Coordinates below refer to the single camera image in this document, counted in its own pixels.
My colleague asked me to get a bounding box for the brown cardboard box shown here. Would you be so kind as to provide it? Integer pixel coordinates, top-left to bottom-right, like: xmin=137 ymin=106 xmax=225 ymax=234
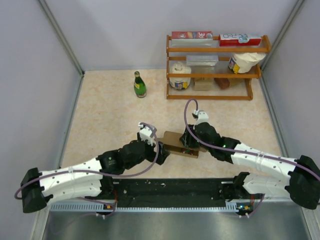
xmin=159 ymin=131 xmax=207 ymax=159

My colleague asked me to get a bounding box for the small red packet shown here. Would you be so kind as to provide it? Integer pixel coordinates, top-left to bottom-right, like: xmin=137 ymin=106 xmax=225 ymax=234
xmin=181 ymin=149 xmax=192 ymax=155

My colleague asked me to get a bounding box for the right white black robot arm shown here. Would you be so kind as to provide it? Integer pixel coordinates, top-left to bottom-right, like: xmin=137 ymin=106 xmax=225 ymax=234
xmin=179 ymin=122 xmax=320 ymax=210

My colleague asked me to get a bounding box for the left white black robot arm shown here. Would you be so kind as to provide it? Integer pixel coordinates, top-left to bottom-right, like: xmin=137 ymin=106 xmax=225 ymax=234
xmin=19 ymin=140 xmax=170 ymax=214

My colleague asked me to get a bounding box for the silver foil box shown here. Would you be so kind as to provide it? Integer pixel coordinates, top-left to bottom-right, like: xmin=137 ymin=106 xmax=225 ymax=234
xmin=186 ymin=55 xmax=219 ymax=67

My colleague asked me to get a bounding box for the red foil box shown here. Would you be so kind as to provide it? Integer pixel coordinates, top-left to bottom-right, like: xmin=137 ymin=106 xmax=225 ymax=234
xmin=171 ymin=31 xmax=213 ymax=41

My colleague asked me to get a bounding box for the red white wrap box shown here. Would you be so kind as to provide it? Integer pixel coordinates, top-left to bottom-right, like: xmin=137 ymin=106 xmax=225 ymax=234
xmin=218 ymin=33 xmax=262 ymax=47

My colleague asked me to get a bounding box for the white bag left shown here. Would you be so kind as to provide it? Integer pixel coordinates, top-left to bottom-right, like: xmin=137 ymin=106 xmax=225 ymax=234
xmin=169 ymin=61 xmax=192 ymax=90

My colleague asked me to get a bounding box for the tan block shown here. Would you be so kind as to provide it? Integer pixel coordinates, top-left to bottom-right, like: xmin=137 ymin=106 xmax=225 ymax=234
xmin=193 ymin=77 xmax=213 ymax=91

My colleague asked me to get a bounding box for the wooden shelf rack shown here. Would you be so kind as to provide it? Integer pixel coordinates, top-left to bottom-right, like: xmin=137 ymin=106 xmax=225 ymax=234
xmin=166 ymin=35 xmax=272 ymax=101

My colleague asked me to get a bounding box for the brown red block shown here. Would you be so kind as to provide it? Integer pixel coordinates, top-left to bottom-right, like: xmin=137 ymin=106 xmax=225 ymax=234
xmin=214 ymin=78 xmax=231 ymax=90

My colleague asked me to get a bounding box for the green glass bottle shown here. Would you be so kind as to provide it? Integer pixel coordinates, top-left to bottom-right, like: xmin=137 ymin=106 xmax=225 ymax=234
xmin=133 ymin=71 xmax=147 ymax=98

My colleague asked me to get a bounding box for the large white flour bag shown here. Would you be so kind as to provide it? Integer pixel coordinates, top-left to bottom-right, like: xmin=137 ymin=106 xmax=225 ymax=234
xmin=228 ymin=52 xmax=266 ymax=74

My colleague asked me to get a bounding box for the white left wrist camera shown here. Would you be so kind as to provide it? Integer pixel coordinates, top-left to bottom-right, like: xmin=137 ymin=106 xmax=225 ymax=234
xmin=138 ymin=122 xmax=157 ymax=146

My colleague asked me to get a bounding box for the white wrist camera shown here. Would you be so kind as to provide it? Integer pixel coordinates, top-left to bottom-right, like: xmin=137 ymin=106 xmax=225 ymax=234
xmin=192 ymin=109 xmax=209 ymax=125
xmin=138 ymin=122 xmax=157 ymax=146

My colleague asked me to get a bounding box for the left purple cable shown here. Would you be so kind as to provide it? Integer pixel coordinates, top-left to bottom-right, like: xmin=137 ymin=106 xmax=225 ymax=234
xmin=14 ymin=121 xmax=159 ymax=220

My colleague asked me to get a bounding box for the purple cable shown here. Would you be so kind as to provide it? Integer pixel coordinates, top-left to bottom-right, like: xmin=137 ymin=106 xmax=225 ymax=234
xmin=183 ymin=98 xmax=320 ymax=218
xmin=14 ymin=121 xmax=159 ymax=220

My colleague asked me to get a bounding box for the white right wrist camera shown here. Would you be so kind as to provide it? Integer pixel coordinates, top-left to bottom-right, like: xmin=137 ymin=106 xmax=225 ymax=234
xmin=192 ymin=109 xmax=209 ymax=125

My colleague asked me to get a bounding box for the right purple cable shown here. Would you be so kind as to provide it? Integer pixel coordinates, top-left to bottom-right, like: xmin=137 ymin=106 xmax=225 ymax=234
xmin=183 ymin=98 xmax=320 ymax=218

